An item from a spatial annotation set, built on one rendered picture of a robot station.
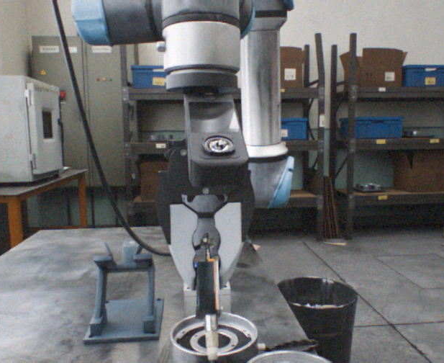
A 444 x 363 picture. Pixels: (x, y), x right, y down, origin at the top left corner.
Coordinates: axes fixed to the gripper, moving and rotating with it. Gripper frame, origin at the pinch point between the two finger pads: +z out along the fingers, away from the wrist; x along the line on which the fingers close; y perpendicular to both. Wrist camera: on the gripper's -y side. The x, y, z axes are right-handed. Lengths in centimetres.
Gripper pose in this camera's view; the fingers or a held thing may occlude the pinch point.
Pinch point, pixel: (206, 279)
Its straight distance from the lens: 41.4
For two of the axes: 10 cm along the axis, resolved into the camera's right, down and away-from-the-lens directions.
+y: -0.9, -1.2, 9.9
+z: 0.2, 9.9, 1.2
